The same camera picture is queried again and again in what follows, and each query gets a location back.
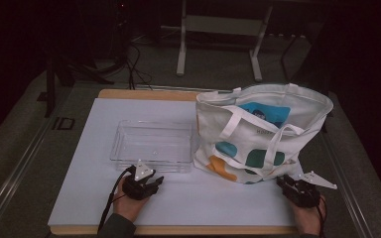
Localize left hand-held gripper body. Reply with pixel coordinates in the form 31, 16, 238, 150
122, 160, 156, 201

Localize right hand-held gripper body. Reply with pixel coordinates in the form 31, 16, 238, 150
284, 170, 338, 209

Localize clear plastic tray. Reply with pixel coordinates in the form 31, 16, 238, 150
109, 119, 194, 174

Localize white canvas tote bag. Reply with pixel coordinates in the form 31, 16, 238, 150
192, 82, 335, 185

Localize person's left hand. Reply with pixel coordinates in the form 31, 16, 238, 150
112, 177, 148, 222

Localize person's right hand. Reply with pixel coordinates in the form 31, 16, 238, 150
289, 194, 327, 236

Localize white table mat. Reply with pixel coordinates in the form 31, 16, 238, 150
48, 97, 304, 227

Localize black tripod stand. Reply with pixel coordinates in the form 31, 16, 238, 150
279, 19, 333, 97

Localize black floor stand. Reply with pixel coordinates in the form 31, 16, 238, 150
36, 49, 115, 118

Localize white metal stand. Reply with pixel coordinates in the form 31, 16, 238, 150
161, 0, 274, 83

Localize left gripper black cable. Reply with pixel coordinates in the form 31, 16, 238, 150
97, 165, 137, 234

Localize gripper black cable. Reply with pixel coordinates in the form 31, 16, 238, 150
97, 165, 137, 234
316, 194, 328, 238

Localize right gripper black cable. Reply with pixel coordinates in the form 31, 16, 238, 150
316, 194, 328, 238

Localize black floor cables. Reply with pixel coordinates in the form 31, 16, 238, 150
123, 43, 153, 91

